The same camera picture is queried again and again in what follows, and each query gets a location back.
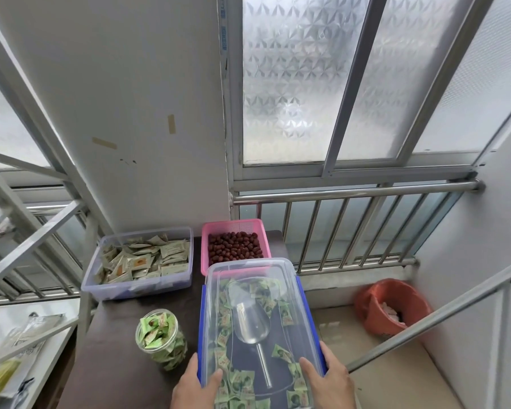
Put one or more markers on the heap of red dates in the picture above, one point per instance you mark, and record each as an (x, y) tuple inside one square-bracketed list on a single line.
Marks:
[(234, 247)]

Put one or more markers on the clear storage box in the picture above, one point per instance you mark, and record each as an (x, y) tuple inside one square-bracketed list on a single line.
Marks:
[(110, 291)]

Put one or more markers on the pink plastic basket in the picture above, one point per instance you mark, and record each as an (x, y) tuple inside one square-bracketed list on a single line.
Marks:
[(234, 226)]

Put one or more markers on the green candies inside jar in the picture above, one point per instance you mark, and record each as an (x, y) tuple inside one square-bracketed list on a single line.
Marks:
[(157, 332)]

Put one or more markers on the orange bagged trash bin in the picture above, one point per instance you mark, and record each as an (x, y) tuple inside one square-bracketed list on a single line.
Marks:
[(408, 298)]

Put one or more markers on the white crumpled trash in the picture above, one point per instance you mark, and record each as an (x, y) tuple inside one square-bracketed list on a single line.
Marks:
[(387, 310)]

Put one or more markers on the clear lid with blue latches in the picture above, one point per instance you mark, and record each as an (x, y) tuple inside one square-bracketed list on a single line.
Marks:
[(255, 272)]

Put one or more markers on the clear plastic candy container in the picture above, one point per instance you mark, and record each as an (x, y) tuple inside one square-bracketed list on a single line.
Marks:
[(294, 336)]

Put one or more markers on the metal scoop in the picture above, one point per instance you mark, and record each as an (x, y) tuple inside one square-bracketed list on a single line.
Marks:
[(252, 323)]

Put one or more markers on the grey metal frame bar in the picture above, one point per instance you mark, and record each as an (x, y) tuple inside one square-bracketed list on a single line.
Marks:
[(430, 313)]

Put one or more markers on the beige tape strip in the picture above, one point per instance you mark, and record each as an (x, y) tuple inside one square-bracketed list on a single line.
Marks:
[(171, 124), (104, 143)]

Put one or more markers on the frosted glass sliding window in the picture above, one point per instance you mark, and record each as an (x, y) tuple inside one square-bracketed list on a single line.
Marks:
[(294, 80)]

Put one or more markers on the person's left thumb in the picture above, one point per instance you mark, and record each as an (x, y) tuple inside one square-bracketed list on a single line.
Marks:
[(213, 382)]

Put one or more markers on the clear plastic bags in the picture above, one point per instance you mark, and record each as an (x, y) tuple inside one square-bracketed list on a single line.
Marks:
[(34, 336)]

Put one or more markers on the grey metal shelf rack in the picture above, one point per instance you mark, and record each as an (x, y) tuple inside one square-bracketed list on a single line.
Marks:
[(30, 238)]

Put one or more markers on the pile of beige sachets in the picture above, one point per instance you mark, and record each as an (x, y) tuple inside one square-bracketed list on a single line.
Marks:
[(144, 261)]

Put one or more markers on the person's right hand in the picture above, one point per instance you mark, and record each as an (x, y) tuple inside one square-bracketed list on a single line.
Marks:
[(334, 387)]

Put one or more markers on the clear round plastic jar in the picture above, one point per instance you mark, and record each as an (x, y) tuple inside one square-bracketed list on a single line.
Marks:
[(162, 340)]

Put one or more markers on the pile of green candy packets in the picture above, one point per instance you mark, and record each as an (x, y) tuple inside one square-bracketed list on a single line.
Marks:
[(238, 383)]

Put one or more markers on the yellow packet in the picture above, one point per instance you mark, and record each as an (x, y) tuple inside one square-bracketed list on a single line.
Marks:
[(4, 374)]

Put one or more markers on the stainless steel railing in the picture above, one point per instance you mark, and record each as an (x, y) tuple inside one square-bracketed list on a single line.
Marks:
[(349, 192)]

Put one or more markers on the person's right thumb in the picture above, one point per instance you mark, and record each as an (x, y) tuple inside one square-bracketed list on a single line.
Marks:
[(311, 370)]

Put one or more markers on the person's left hand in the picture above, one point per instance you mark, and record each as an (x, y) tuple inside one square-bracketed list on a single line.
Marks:
[(187, 391)]

